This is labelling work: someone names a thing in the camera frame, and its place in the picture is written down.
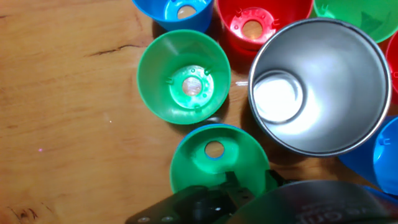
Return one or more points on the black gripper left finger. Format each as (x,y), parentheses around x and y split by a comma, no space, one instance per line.
(202,202)

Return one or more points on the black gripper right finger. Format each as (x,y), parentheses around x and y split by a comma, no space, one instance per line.
(275,177)

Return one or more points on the green plastic cup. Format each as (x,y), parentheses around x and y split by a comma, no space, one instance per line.
(357,15)
(186,168)
(155,87)

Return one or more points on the stainless steel cup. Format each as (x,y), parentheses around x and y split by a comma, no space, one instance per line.
(342,77)

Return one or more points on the red plastic cup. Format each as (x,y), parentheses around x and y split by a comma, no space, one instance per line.
(280,12)
(393,62)

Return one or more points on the varnished wooden board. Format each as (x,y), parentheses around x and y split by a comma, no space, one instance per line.
(62,93)

